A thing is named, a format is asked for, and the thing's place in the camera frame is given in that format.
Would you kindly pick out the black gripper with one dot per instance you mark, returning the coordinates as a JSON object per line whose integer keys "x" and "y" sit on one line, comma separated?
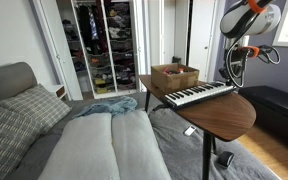
{"x": 237, "y": 68}

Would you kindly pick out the white wardrobe door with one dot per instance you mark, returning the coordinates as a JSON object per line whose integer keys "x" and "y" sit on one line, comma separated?
{"x": 59, "y": 50}
{"x": 200, "y": 40}

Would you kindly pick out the small black object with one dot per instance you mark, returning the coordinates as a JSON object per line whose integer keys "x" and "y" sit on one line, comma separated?
{"x": 176, "y": 60}

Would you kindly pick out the grey sofa bed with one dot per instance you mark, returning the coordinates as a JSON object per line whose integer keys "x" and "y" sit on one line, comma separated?
{"x": 184, "y": 150}

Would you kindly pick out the brown cardboard box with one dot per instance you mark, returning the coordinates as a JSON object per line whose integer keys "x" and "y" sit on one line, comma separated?
{"x": 175, "y": 81}

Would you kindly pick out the light grey cushion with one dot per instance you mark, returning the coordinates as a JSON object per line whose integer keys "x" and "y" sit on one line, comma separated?
{"x": 137, "y": 146}
{"x": 84, "y": 150}

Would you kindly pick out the small white remote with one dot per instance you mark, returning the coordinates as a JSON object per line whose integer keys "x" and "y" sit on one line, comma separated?
{"x": 189, "y": 130}

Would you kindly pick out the white nightstand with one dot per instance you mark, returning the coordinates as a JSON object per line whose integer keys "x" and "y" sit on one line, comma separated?
{"x": 58, "y": 90}

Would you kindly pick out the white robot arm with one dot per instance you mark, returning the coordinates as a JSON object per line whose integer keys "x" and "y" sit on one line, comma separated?
{"x": 250, "y": 20}

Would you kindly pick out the grey plaid pillow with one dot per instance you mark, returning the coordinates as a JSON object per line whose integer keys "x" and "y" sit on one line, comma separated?
{"x": 34, "y": 105}
{"x": 4, "y": 140}

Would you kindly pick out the blue denim cloth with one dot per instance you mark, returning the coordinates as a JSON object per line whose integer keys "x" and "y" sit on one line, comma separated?
{"x": 110, "y": 106}

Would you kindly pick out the black bench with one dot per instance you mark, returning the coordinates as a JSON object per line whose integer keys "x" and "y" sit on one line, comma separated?
{"x": 277, "y": 106}

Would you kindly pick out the dark hanging clothes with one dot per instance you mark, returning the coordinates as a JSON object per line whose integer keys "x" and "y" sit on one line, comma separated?
{"x": 89, "y": 26}

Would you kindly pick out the red items in box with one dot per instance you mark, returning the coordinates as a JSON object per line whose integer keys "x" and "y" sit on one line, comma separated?
{"x": 174, "y": 70}

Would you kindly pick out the black keyboard with white keys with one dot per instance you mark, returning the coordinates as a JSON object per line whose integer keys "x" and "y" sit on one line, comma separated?
{"x": 197, "y": 93}

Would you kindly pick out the black table leg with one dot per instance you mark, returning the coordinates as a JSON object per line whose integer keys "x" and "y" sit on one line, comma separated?
{"x": 207, "y": 156}
{"x": 147, "y": 100}

